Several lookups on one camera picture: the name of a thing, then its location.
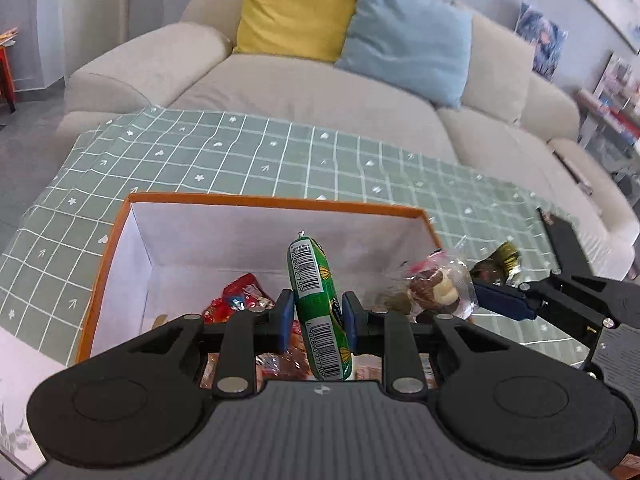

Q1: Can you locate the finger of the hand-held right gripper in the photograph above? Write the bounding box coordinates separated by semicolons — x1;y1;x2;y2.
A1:
472;269;601;322

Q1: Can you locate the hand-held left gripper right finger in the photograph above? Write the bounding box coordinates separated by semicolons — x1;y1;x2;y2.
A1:
342;289;539;397

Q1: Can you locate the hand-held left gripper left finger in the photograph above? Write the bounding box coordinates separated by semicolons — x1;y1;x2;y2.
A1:
101;288;297;397

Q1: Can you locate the green sausage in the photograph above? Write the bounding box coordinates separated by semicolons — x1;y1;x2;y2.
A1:
285;229;356;382

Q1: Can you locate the clear packet of brown sweets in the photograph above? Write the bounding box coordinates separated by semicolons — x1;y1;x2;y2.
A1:
387;237;479;324

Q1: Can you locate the orange storage box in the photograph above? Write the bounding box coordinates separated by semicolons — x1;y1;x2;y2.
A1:
74;190;445;391

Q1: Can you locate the black cake snack packet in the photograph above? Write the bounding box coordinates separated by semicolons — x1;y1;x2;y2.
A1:
469;240;524;286

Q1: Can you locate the red snack packet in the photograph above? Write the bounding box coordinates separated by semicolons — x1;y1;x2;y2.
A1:
201;272;277;326

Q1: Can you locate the black notebook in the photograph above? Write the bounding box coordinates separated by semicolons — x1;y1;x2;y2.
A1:
535;206;601;349

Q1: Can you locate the green checked tablecloth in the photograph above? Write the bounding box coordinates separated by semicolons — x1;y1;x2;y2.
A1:
0;104;602;372

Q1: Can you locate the beige sofa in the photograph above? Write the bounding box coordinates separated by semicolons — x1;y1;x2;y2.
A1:
54;0;640;282

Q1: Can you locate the colourful picture board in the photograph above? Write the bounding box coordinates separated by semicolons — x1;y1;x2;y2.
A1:
592;52;640;116

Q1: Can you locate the blue unframed painting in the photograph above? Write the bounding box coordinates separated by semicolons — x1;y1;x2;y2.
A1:
514;2;569;81

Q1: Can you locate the light blue cushion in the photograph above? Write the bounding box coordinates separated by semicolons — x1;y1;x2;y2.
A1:
333;0;474;110

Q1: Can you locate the yellow cushion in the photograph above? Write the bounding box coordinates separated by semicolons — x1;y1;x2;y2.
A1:
232;0;365;64

